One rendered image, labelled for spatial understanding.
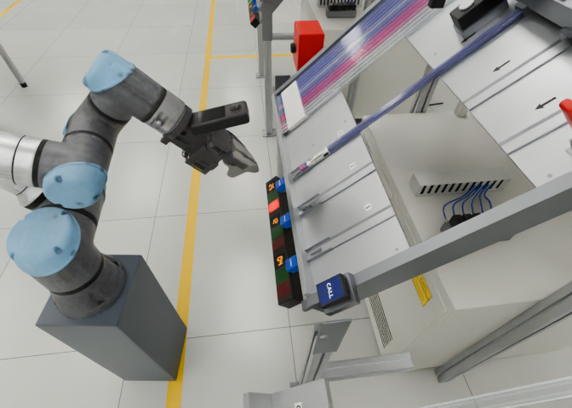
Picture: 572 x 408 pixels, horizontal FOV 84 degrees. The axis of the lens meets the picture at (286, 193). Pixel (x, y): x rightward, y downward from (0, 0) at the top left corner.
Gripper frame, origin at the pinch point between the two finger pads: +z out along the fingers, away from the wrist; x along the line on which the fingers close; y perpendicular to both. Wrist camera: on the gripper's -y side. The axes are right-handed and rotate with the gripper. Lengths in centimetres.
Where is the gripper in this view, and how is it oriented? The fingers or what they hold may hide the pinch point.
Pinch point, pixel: (256, 165)
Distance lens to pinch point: 72.5
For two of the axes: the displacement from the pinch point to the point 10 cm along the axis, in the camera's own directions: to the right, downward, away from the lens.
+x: 1.2, 7.4, -6.6
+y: -7.5, 5.0, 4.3
